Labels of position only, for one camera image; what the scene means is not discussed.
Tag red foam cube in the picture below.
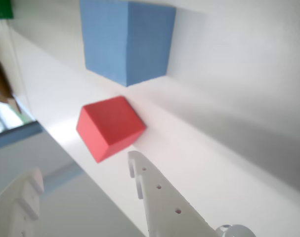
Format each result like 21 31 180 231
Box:
76 95 148 164

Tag blue grey framed window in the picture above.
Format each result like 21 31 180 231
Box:
0 97 43 152

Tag bright green panel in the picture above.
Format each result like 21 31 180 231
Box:
0 0 14 20

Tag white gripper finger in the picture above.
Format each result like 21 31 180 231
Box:
0 167 44 237
128 150 223 237

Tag blue foam cube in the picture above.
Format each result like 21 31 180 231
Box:
79 0 177 87

